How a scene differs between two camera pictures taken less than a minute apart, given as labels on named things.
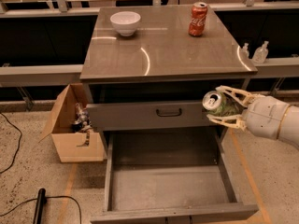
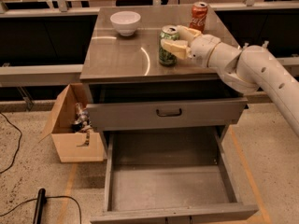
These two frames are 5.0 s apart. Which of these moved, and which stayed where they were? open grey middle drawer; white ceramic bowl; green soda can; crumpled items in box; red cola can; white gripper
Moved: green soda can; white gripper
Stayed: white ceramic bowl; crumpled items in box; open grey middle drawer; red cola can
